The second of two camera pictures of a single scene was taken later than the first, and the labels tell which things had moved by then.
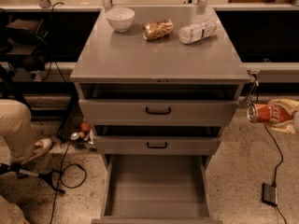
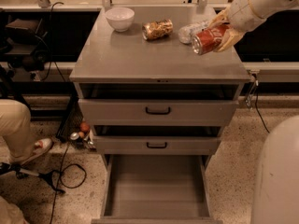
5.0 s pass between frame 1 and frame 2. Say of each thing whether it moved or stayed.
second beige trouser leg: stayed
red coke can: moved
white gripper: moved
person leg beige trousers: stayed
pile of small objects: stayed
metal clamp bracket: stayed
